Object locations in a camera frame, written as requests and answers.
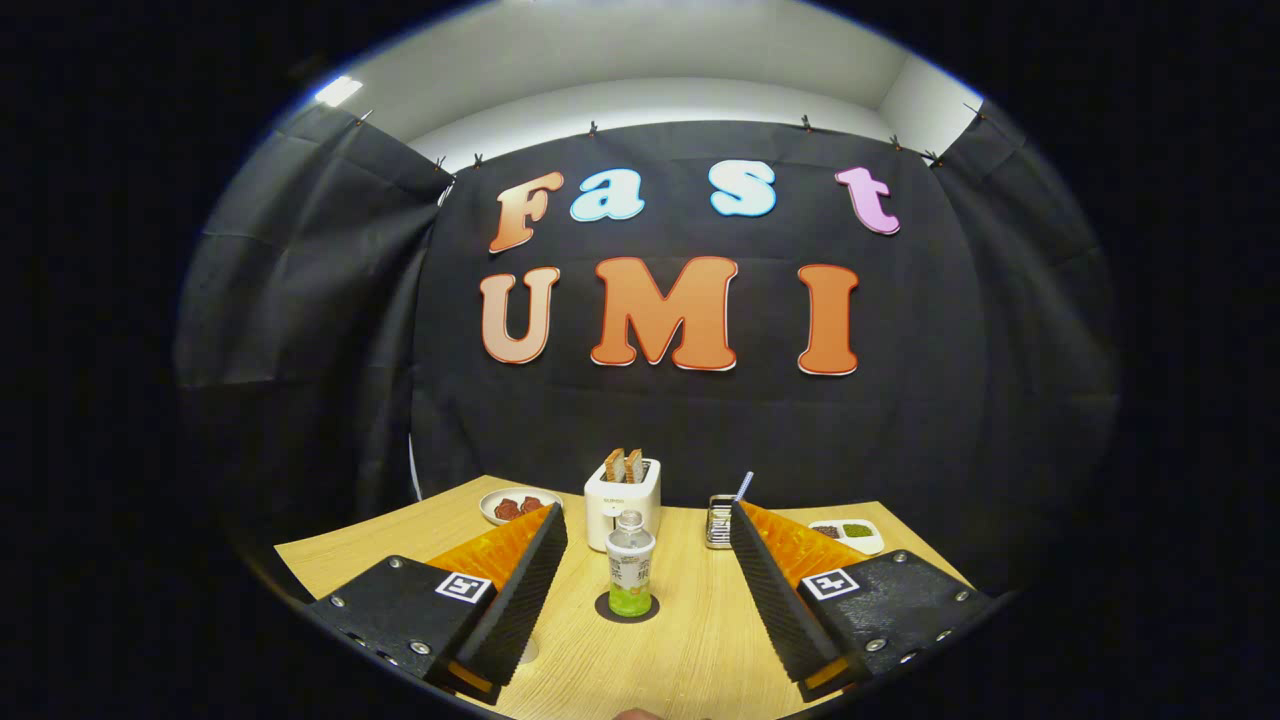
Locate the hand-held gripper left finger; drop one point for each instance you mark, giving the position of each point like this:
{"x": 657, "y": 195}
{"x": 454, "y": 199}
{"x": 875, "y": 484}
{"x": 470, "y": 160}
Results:
{"x": 528, "y": 590}

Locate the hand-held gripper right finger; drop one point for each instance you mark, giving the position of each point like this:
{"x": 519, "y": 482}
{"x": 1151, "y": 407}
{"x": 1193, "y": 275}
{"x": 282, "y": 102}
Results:
{"x": 775, "y": 610}

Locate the dark brown round coaster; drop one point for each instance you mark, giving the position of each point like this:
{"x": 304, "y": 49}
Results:
{"x": 602, "y": 608}

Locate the clear juice bottle white label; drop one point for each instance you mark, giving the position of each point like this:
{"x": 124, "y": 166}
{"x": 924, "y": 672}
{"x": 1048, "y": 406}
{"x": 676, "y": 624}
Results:
{"x": 630, "y": 570}

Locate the red food piece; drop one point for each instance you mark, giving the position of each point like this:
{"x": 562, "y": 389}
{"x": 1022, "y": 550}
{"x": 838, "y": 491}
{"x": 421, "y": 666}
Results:
{"x": 532, "y": 505}
{"x": 507, "y": 508}

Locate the wooden table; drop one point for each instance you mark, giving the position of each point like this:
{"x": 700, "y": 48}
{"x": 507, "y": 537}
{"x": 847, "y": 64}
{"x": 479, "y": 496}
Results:
{"x": 690, "y": 640}

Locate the small white plate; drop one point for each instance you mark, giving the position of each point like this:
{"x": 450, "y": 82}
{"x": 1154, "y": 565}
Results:
{"x": 495, "y": 505}

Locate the white divided dish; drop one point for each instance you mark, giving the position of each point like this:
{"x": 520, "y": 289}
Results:
{"x": 850, "y": 535}

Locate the white toaster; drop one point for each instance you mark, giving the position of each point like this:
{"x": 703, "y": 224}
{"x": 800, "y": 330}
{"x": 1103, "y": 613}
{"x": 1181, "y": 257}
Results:
{"x": 610, "y": 505}

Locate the striped drinking straw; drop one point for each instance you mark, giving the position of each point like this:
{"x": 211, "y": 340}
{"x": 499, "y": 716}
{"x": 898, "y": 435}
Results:
{"x": 744, "y": 487}

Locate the toast slice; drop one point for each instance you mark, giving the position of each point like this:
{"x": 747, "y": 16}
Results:
{"x": 635, "y": 467}
{"x": 614, "y": 466}

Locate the ceiling light panel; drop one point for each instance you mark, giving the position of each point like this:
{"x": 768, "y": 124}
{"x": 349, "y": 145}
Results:
{"x": 338, "y": 91}

